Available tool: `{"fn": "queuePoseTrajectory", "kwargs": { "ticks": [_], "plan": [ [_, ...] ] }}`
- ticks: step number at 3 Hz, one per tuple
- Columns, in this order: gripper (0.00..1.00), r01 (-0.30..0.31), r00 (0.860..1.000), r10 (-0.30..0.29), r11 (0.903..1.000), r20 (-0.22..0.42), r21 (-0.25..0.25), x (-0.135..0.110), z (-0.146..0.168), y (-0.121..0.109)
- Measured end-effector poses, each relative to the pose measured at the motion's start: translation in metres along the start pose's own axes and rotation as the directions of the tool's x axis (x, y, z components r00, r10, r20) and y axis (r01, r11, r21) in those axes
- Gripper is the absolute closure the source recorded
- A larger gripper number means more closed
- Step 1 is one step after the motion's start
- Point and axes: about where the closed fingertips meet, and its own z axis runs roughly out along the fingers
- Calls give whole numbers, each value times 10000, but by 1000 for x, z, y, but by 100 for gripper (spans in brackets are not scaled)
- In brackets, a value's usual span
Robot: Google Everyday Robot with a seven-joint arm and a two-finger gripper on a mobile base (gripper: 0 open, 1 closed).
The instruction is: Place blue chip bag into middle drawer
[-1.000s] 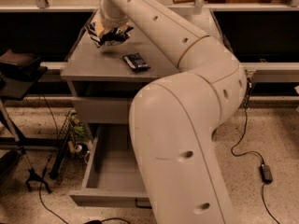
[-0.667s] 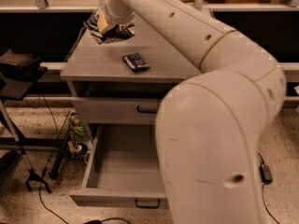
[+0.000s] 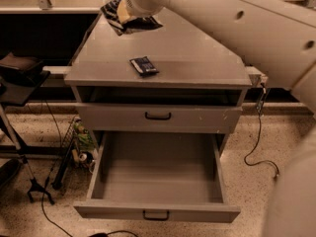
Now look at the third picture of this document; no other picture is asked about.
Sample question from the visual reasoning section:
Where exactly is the black device on tripod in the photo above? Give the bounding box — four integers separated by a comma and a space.
0, 52, 50, 107

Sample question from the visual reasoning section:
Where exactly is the wire basket with items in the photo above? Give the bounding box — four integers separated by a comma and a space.
51, 116, 98, 190

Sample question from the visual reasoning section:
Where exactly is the closed grey top drawer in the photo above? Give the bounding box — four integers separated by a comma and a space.
77, 103, 242, 134

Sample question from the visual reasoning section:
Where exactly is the black floor cable left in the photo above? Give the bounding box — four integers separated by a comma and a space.
27, 97, 141, 237

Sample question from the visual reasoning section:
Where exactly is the grey drawer cabinet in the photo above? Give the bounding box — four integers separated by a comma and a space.
65, 10, 251, 146

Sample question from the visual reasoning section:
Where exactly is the blue chip bag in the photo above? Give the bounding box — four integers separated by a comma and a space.
101, 0, 162, 36

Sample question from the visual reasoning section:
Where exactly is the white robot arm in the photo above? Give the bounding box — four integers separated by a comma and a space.
118, 0, 316, 237

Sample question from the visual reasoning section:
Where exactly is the black power cable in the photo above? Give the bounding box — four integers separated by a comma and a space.
243, 86, 280, 180

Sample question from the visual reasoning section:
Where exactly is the black middle drawer handle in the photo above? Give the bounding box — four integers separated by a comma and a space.
142, 210, 170, 221

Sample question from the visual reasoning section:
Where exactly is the small dark blue snack packet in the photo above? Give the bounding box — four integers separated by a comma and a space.
129, 56, 158, 77

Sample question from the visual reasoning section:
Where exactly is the black tripod stand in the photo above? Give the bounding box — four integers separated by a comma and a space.
0, 105, 54, 204

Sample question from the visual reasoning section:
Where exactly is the open grey middle drawer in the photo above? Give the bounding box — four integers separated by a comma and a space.
74, 131, 240, 223

